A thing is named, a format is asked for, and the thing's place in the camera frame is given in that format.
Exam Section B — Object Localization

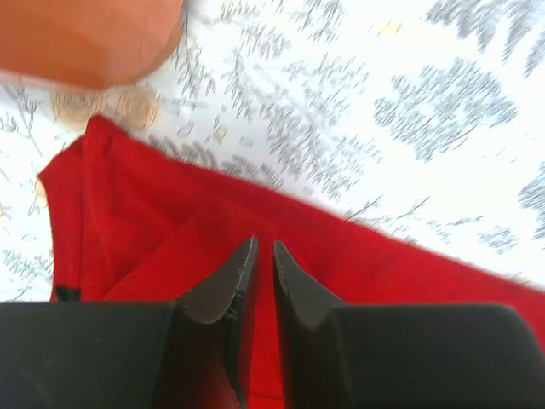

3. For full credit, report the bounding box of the floral patterned table mat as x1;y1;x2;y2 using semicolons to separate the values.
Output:
1;1;544;302

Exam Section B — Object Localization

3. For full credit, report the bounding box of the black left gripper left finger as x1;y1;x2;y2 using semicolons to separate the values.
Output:
1;237;258;408

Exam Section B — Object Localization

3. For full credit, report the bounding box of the red t shirt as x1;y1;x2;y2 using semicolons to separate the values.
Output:
39;116;544;408

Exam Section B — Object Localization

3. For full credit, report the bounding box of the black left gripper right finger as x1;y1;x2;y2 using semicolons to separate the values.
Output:
273;242;544;408

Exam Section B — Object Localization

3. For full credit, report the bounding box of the orange plastic basin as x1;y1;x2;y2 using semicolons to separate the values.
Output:
1;0;182;89

